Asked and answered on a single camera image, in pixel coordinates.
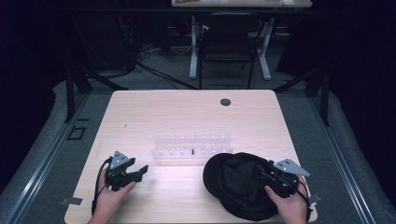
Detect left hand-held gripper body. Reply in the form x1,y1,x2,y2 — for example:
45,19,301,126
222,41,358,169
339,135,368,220
105,150,138,191

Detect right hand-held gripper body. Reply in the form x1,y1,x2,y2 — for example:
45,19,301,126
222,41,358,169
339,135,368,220
264,158,311,199

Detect black hat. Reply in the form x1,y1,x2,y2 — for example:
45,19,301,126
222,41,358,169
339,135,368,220
202,151,283,222

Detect person's left hand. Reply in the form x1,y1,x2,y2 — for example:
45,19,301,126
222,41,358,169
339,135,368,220
92,169,137,219

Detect person's right hand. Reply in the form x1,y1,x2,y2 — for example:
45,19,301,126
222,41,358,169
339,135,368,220
264,175,309,224

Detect grey tape strip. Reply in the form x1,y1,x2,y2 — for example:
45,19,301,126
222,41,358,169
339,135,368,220
307,192,323,207
60,196,84,206

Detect clear acrylic rack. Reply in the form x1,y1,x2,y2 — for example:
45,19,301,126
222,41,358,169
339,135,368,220
150,133,234,166

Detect black metal stand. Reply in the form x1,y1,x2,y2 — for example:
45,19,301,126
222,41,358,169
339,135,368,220
64,59,129,123
273,66,332,127

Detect black chair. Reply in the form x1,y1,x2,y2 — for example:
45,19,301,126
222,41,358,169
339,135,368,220
197,12,263,91

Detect white-legged desk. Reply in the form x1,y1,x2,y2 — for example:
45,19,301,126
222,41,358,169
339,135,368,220
171,0,313,81

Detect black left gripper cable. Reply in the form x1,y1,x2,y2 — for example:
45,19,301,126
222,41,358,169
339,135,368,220
91,156,114,217

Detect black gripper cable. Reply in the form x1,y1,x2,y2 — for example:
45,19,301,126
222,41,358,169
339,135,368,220
91,156,114,217
290,181,314,222

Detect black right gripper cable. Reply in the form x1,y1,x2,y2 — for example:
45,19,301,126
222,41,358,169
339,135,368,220
290,181,314,222

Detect black floor cables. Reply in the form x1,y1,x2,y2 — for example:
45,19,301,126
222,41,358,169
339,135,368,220
118,12,200,91

